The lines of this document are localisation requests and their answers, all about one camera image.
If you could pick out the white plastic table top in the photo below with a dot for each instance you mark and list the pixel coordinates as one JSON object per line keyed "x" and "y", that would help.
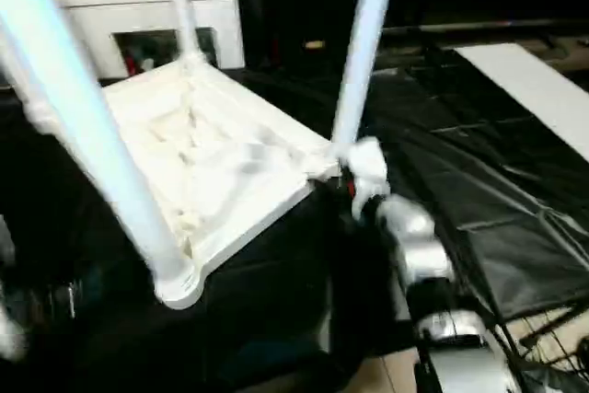
{"x": 230, "y": 144}

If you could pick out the white plastic table leg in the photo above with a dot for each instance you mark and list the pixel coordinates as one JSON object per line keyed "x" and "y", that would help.
{"x": 23, "y": 89}
{"x": 179, "y": 6}
{"x": 363, "y": 43}
{"x": 74, "y": 108}

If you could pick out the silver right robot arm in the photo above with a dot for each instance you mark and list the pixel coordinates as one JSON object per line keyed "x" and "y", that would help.
{"x": 414, "y": 246}

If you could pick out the black work surface mat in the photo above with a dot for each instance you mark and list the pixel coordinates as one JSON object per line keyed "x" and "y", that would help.
{"x": 479, "y": 181}

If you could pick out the white flat side panel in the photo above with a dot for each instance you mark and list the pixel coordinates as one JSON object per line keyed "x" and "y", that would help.
{"x": 534, "y": 89}

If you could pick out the black slanted stand bar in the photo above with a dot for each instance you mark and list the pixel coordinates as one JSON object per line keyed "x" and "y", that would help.
{"x": 552, "y": 327}

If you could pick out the white glass-door cabinet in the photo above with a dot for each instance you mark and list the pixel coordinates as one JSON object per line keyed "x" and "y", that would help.
{"x": 129, "y": 16}

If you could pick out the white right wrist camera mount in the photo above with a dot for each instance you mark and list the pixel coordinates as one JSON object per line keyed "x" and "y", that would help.
{"x": 368, "y": 167}

